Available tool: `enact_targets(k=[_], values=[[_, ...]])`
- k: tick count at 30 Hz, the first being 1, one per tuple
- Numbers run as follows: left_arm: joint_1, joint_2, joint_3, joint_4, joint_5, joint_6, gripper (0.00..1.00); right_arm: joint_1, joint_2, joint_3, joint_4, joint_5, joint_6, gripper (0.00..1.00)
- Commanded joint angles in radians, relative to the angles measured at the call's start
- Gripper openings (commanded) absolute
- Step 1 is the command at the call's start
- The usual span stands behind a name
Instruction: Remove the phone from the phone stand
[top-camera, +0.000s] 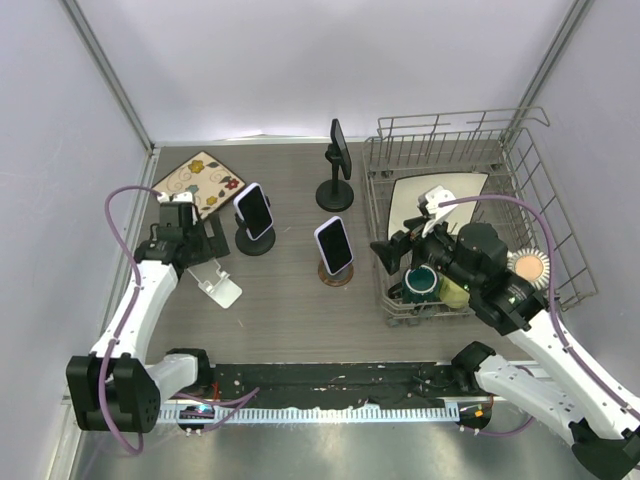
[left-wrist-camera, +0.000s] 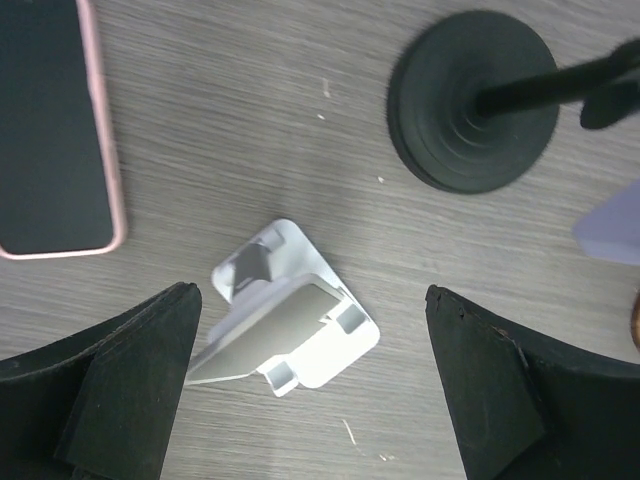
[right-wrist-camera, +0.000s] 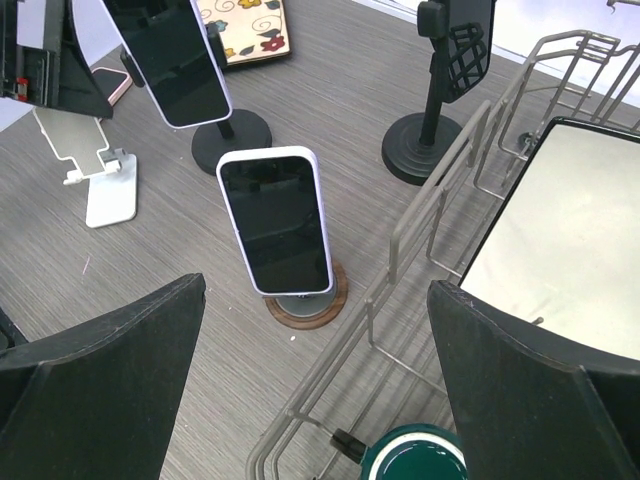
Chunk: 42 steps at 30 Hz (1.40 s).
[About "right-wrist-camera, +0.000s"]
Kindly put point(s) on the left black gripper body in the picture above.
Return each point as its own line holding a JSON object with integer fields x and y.
{"x": 30, "y": 74}

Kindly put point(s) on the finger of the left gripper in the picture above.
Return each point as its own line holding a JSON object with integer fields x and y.
{"x": 78, "y": 91}

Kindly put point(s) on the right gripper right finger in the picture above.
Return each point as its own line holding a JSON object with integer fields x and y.
{"x": 531, "y": 404}

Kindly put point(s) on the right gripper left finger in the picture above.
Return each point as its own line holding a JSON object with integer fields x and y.
{"x": 99, "y": 400}

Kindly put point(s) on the pink-cased phone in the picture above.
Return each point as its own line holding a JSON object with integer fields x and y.
{"x": 113, "y": 83}

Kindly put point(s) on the white folding phone stand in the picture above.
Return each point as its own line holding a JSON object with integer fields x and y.
{"x": 111, "y": 173}

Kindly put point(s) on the wooden-base grey phone stand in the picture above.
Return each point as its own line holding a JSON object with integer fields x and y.
{"x": 310, "y": 312}

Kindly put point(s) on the purple-cased phone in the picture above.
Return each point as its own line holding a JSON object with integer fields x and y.
{"x": 274, "y": 201}
{"x": 168, "y": 43}

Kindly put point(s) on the black round-base left stand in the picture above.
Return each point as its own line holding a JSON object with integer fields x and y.
{"x": 243, "y": 130}

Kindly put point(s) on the tall black phone stand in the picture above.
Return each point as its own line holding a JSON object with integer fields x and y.
{"x": 414, "y": 144}

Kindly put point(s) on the dark green mug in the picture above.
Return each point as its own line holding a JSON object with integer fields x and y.
{"x": 408, "y": 452}

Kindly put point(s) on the white square plate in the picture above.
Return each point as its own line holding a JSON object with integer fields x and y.
{"x": 563, "y": 251}

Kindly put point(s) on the floral square trivet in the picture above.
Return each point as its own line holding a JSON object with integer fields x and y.
{"x": 251, "y": 31}

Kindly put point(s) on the grey wire dish rack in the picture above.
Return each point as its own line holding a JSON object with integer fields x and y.
{"x": 381, "y": 369}

